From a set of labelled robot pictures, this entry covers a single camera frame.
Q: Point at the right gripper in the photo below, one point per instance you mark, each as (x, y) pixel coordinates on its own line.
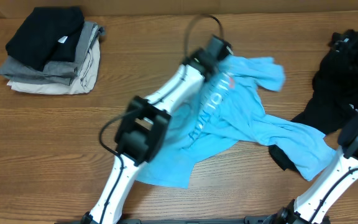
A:
(355, 37)

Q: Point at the light blue printed t-shirt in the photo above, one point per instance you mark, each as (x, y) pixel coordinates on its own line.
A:
(228, 109)

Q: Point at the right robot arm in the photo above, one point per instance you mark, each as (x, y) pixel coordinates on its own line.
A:
(340, 174)

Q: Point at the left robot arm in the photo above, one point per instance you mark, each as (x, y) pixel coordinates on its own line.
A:
(144, 125)

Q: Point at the black garment on right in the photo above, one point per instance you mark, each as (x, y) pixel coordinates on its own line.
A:
(335, 93)

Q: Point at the folded beige shirt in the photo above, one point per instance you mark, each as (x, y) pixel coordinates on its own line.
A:
(84, 82)

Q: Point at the folded grey shirt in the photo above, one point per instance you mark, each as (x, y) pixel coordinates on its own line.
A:
(54, 71)

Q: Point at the folded black shirt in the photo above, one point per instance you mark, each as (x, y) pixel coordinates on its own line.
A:
(48, 33)

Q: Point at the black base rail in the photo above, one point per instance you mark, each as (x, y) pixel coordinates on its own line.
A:
(246, 220)

